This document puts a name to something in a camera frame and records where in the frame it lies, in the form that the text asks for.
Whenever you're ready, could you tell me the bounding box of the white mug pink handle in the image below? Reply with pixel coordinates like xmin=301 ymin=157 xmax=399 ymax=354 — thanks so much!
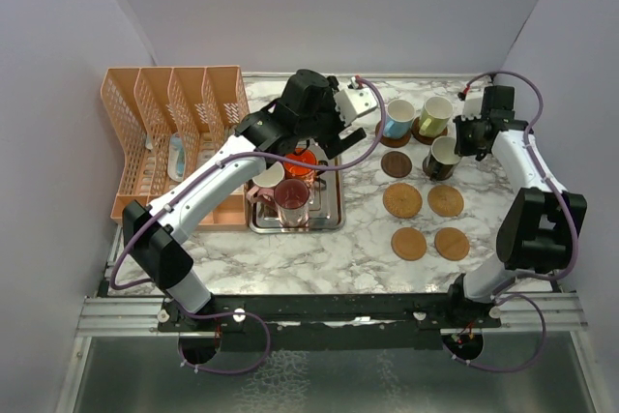
xmin=246 ymin=162 xmax=285 ymax=204

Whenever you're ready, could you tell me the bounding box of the orange mug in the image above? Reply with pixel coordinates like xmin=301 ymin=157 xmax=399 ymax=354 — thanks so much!
xmin=282 ymin=148 xmax=318 ymax=184

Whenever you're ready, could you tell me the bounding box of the light wood grooved coaster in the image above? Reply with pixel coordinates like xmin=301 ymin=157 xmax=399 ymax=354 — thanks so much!
xmin=434 ymin=227 xmax=470 ymax=261

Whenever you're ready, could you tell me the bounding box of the light blue mug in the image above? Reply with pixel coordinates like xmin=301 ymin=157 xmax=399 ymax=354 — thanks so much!
xmin=383 ymin=99 xmax=416 ymax=139

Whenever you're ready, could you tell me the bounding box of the stainless steel tray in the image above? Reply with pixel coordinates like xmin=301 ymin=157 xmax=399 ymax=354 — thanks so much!
xmin=249 ymin=171 xmax=345 ymax=234

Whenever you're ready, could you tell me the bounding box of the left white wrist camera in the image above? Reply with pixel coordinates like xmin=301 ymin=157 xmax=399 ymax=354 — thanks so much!
xmin=334 ymin=88 xmax=379 ymax=127

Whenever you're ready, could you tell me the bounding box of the dusty pink mug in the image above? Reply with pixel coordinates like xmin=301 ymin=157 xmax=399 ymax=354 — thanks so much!
xmin=274 ymin=179 xmax=310 ymax=227

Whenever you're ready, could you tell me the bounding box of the blue white package in organizer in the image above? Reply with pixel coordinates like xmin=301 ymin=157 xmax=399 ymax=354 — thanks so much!
xmin=167 ymin=133 xmax=185 ymax=183

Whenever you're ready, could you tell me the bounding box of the brown ringed wooden coaster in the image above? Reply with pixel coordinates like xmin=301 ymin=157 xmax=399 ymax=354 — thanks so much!
xmin=380 ymin=123 xmax=411 ymax=148

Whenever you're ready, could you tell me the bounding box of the black front mounting rail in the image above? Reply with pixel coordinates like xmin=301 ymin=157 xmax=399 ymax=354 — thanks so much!
xmin=158 ymin=293 xmax=500 ymax=352

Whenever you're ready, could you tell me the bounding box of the peach plastic file organizer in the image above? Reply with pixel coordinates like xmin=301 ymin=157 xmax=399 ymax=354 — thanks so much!
xmin=101 ymin=66 xmax=249 ymax=223

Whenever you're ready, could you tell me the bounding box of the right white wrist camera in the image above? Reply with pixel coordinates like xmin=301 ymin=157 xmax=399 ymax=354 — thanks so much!
xmin=461 ymin=91 xmax=484 ymax=120

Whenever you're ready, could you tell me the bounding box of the light wood round coaster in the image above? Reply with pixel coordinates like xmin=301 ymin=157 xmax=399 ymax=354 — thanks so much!
xmin=391 ymin=227 xmax=427 ymax=261

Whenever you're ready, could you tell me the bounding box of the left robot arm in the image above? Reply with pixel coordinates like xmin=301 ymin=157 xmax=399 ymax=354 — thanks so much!
xmin=122 ymin=69 xmax=384 ymax=331

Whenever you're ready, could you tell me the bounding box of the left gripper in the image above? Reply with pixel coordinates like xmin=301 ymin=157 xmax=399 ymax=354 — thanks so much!
xmin=297 ymin=78 xmax=366 ymax=159

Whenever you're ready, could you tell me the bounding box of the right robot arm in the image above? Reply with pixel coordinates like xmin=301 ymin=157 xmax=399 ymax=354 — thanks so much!
xmin=444 ymin=85 xmax=587 ymax=327

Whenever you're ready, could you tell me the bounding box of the pale yellow mug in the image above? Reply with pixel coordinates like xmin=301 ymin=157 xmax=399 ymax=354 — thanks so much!
xmin=419 ymin=96 xmax=454 ymax=137

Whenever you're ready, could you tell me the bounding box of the woven rattan coaster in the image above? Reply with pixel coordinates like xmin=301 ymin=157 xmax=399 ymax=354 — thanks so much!
xmin=383 ymin=183 xmax=423 ymax=219
xmin=427 ymin=185 xmax=464 ymax=218

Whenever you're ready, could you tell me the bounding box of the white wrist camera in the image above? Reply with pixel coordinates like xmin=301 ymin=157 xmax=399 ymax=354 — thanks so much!
xmin=334 ymin=88 xmax=379 ymax=127
xmin=461 ymin=91 xmax=484 ymax=120

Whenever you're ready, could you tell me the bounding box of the dark walnut coaster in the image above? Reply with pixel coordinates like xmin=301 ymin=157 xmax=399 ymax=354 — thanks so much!
xmin=380 ymin=151 xmax=412 ymax=179

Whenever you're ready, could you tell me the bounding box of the black mug white inside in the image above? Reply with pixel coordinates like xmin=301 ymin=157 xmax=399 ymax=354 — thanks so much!
xmin=422 ymin=136 xmax=461 ymax=181

